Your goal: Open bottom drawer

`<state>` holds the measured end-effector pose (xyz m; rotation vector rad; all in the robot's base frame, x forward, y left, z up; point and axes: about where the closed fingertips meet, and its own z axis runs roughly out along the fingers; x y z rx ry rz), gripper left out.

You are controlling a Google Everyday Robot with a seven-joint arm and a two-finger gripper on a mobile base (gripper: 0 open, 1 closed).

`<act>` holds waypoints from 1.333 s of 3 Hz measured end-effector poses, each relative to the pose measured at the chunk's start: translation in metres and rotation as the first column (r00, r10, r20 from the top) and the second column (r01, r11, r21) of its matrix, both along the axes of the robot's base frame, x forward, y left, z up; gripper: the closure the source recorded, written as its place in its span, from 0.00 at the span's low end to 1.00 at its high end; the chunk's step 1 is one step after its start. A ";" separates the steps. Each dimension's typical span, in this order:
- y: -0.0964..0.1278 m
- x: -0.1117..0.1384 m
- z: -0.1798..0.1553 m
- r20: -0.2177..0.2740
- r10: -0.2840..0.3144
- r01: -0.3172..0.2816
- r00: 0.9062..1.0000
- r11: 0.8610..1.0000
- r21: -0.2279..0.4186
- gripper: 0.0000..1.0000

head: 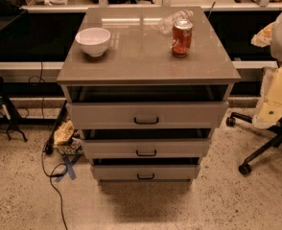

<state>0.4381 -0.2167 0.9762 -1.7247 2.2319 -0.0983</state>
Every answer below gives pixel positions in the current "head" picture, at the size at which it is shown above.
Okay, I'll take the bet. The grey drawer cabinet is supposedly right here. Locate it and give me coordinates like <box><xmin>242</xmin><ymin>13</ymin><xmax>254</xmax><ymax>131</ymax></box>
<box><xmin>56</xmin><ymin>6</ymin><xmax>242</xmax><ymax>186</ymax></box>

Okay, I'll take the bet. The clear plastic bottle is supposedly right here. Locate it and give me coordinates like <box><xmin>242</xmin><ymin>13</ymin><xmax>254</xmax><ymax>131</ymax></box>
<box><xmin>158</xmin><ymin>10</ymin><xmax>193</xmax><ymax>35</ymax></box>

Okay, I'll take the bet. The grey top drawer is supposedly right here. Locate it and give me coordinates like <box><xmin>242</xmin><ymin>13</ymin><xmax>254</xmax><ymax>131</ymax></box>
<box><xmin>66</xmin><ymin>102</ymin><xmax>228</xmax><ymax>129</ymax></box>

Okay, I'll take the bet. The red soda can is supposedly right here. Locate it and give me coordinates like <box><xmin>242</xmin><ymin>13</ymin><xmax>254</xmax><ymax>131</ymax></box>
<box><xmin>172</xmin><ymin>19</ymin><xmax>193</xmax><ymax>57</ymax></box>

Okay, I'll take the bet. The black office chair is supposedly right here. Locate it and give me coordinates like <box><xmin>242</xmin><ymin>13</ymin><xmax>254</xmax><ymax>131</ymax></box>
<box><xmin>223</xmin><ymin>108</ymin><xmax>282</xmax><ymax>180</ymax></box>

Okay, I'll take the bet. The grey middle drawer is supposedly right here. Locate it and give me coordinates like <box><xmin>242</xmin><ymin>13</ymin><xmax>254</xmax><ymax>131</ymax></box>
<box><xmin>82</xmin><ymin>138</ymin><xmax>211</xmax><ymax>159</ymax></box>

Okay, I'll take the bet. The blue tape cross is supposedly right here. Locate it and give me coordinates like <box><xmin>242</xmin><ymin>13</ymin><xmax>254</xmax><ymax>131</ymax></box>
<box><xmin>55</xmin><ymin>154</ymin><xmax>82</xmax><ymax>182</ymax></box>

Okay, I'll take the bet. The white bowl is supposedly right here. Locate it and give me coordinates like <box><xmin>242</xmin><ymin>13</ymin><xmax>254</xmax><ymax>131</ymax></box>
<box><xmin>75</xmin><ymin>28</ymin><xmax>111</xmax><ymax>57</ymax></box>

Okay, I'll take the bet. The grey drawer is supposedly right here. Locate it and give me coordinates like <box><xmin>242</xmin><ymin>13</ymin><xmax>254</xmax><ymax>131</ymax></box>
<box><xmin>82</xmin><ymin>138</ymin><xmax>211</xmax><ymax>159</ymax></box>
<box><xmin>66</xmin><ymin>102</ymin><xmax>228</xmax><ymax>129</ymax></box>
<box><xmin>91</xmin><ymin>165</ymin><xmax>200</xmax><ymax>181</ymax></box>

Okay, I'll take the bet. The yellow snack bag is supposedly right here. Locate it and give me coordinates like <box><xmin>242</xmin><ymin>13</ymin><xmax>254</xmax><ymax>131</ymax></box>
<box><xmin>54</xmin><ymin>120</ymin><xmax>74</xmax><ymax>145</ymax></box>

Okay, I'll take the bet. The black floor cable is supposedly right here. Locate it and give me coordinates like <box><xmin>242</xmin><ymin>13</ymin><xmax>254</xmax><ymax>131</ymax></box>
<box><xmin>40</xmin><ymin>100</ymin><xmax>70</xmax><ymax>230</ymax></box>

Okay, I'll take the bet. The black tripod stand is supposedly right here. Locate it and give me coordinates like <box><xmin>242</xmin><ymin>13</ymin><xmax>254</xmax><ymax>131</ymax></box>
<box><xmin>0</xmin><ymin>91</ymin><xmax>27</xmax><ymax>142</ymax></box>

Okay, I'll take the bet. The grey bottom drawer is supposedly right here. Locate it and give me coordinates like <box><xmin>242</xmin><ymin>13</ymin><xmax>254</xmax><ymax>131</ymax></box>
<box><xmin>91</xmin><ymin>165</ymin><xmax>200</xmax><ymax>181</ymax></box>

